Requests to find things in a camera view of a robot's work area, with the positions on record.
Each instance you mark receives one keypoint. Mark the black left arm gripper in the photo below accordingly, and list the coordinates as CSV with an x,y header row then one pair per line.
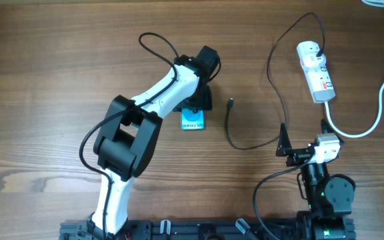
x,y
205,102

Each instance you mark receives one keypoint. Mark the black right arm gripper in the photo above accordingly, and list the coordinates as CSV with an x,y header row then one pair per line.
x,y
285,149

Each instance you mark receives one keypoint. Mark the smartphone with cyan screen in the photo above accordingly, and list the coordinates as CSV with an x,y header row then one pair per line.
x,y
191,120

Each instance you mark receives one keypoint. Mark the white power strip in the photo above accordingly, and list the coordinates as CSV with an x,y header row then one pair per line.
x,y
319,82

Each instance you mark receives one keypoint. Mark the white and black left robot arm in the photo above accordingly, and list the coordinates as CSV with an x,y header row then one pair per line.
x,y
128,134

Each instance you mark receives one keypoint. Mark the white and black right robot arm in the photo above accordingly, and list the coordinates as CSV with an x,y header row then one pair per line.
x,y
329,197

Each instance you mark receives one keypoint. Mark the white charger plug adapter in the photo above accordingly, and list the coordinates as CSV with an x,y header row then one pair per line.
x,y
311,62

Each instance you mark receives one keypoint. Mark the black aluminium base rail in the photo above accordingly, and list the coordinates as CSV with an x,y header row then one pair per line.
x,y
293,228

